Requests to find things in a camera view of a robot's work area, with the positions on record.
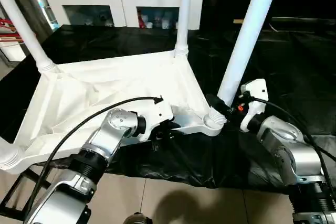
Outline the black folding table frame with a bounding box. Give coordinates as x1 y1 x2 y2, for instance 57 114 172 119
0 169 54 222

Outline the red cable bundle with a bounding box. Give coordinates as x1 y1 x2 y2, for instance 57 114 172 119
0 18 25 44

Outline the white plastic table leg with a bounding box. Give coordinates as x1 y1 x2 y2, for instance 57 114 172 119
0 141 25 171
203 0 284 128
174 0 194 58
0 0 57 73

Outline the black flat bar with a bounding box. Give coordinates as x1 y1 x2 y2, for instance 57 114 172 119
270 17 336 31

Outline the white plastic table top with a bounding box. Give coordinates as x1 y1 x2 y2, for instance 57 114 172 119
0 50 228 175

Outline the black work mat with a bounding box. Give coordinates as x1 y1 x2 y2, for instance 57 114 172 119
0 24 336 196

